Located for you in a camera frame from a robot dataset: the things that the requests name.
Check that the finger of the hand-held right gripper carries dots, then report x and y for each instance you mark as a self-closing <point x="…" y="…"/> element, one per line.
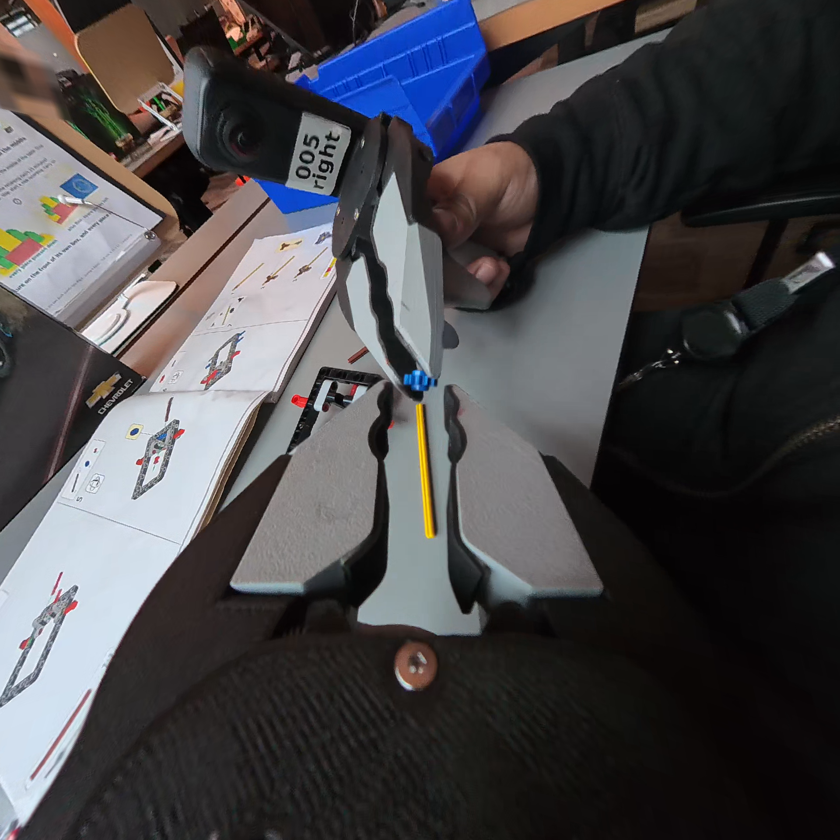
<point x="413" y="282"/>
<point x="361" y="308"/>

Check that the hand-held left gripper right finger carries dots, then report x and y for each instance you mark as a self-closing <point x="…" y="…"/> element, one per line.
<point x="518" y="518"/>

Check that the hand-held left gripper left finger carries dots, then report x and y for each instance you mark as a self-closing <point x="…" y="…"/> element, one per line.
<point x="315" y="512"/>

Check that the blue lego gear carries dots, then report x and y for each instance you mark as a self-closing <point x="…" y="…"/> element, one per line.
<point x="417" y="380"/>

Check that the black lego frame assembly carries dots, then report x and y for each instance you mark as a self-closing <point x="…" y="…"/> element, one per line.
<point x="305" y="420"/>

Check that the yellow lego axle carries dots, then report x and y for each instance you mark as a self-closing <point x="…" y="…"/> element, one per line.
<point x="426" y="472"/>

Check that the person's right forearm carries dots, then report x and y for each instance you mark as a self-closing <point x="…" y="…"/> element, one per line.
<point x="689" y="118"/>

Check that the lego instruction booklet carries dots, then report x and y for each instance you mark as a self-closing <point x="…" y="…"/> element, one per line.
<point x="118" y="558"/>

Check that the black lego set box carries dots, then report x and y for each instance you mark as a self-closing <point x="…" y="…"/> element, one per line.
<point x="52" y="420"/>

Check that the person's right hand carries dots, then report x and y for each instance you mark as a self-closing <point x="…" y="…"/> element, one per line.
<point x="485" y="197"/>

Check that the blue storage bin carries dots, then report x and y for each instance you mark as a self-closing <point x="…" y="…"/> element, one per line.
<point x="420" y="65"/>

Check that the person's black jacket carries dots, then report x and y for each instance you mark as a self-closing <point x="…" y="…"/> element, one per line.
<point x="722" y="459"/>

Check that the tan chair back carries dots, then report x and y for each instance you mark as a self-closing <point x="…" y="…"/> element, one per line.
<point x="124" y="59"/>

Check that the instruction sign with brick pictures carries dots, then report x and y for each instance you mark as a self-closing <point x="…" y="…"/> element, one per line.
<point x="59" y="216"/>

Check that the black office chair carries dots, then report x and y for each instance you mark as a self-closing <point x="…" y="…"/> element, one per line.
<point x="754" y="208"/>

